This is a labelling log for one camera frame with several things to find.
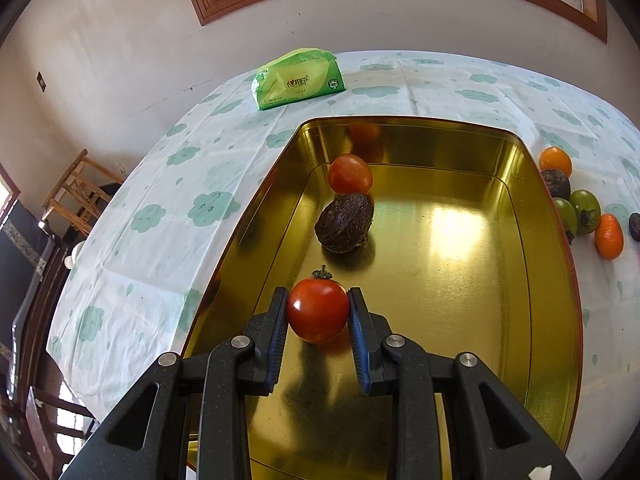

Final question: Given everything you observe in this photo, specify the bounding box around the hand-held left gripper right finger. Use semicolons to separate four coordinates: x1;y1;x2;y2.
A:
347;286;583;480

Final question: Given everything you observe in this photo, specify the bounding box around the orange mandarin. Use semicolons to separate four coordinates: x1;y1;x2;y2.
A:
595;213;625;261
538;146;573;177

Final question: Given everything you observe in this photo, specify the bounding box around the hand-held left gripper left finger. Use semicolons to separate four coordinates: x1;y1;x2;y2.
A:
59;286;291;480

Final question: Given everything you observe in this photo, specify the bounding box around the green tomato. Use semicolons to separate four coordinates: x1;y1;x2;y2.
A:
569;189;602;235
552;197;579;241

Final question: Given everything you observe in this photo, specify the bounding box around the gold tin tray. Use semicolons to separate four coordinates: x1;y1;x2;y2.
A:
180;116;585;480

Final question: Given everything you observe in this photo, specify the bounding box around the red tomato with stem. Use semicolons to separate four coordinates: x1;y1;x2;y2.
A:
286;269;350;345

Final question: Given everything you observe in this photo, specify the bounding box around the black cabinet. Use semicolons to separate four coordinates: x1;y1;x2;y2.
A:
0;200;57;361

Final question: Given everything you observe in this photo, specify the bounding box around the cloud print tablecloth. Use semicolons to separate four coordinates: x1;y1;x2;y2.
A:
46;50;640;441

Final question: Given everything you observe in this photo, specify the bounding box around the dark wooden chair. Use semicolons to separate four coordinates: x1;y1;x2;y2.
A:
22;385;101;476

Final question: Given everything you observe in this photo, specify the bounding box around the green tissue packet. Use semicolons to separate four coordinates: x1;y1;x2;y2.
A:
250;48;347;112

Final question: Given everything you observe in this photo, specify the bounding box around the wooden framed window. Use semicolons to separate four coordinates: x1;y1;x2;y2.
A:
176;0;608;43

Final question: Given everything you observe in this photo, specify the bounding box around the white bowl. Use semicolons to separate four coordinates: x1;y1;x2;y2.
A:
64;241;87;268

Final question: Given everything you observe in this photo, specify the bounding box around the light wooden chair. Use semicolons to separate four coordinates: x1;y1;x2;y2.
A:
41;149;125;237

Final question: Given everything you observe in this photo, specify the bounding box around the orange-red tomato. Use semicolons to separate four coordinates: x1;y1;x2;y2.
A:
327;154;374;196

